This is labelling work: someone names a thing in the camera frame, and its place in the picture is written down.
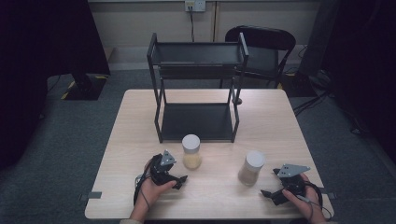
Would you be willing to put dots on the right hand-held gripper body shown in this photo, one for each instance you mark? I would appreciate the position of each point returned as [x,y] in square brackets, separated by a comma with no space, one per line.
[293,179]

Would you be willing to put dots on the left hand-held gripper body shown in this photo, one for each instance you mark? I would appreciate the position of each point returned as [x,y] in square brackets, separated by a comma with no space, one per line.
[159,172]

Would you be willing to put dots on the yellow-filled jar with white lid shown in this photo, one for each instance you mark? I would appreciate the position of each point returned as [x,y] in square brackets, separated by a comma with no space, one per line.
[191,155]

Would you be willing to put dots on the beige-filled jar with white lid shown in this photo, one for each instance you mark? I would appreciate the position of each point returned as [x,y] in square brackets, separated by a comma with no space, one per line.
[251,169]

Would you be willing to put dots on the black two-tier metal rack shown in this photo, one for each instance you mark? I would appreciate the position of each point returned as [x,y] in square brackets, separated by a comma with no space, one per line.
[196,121]

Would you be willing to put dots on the person's left hand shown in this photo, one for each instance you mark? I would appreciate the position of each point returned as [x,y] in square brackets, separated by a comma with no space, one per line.
[153,193]

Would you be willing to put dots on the person's right hand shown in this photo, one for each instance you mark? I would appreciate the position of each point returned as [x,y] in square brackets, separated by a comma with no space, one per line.
[303,203]

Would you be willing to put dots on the grey table edge clamp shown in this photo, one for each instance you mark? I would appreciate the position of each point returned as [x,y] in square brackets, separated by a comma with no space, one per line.
[93,195]
[330,195]

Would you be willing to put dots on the black stand base yellow tape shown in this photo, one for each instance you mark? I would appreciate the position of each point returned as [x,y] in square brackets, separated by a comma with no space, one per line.
[85,88]

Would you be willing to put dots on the black folding chair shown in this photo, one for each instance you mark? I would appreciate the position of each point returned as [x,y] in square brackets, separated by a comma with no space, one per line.
[267,53]

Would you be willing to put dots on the black curtain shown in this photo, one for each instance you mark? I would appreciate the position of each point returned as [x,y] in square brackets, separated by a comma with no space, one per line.
[364,56]
[37,62]

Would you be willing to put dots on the white wall socket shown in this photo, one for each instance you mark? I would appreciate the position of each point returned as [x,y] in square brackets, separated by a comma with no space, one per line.
[195,5]

